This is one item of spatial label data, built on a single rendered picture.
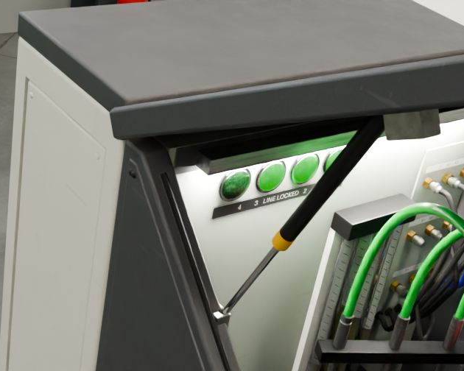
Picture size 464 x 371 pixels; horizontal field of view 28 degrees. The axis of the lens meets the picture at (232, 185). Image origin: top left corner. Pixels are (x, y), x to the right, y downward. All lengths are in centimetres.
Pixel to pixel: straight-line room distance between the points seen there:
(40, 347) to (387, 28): 72
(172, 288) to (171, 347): 8
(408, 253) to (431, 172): 16
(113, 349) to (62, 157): 26
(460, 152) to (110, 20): 59
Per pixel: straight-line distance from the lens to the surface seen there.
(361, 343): 142
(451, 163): 150
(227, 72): 118
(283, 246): 92
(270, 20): 139
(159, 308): 109
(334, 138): 121
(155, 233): 106
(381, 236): 126
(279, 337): 144
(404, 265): 156
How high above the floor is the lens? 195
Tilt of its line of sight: 29 degrees down
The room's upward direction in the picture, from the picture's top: 11 degrees clockwise
